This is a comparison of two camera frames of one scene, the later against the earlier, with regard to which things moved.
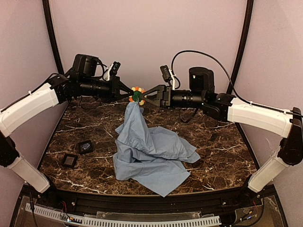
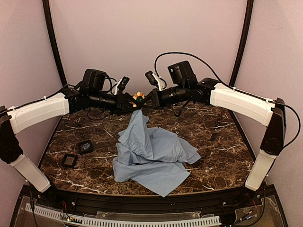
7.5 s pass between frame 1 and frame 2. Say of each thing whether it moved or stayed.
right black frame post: stayed
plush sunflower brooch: moved
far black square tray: stayed
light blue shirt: stayed
